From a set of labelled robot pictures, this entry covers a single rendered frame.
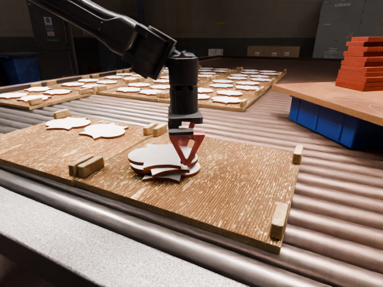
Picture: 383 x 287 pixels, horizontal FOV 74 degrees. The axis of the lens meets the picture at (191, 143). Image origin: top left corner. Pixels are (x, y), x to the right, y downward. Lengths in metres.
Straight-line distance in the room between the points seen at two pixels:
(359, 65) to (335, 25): 5.84
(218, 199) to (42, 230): 0.30
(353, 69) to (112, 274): 0.96
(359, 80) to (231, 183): 0.67
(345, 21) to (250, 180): 6.48
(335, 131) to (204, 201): 0.52
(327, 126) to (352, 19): 6.10
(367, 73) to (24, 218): 1.02
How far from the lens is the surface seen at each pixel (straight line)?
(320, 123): 0.90
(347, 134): 0.83
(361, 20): 6.93
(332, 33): 6.88
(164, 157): 0.54
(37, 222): 0.52
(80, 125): 0.90
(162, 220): 0.47
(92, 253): 0.43
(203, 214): 0.43
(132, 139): 0.75
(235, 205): 0.46
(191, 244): 0.41
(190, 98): 0.49
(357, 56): 1.08
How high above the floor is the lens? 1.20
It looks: 22 degrees down
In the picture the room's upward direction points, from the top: straight up
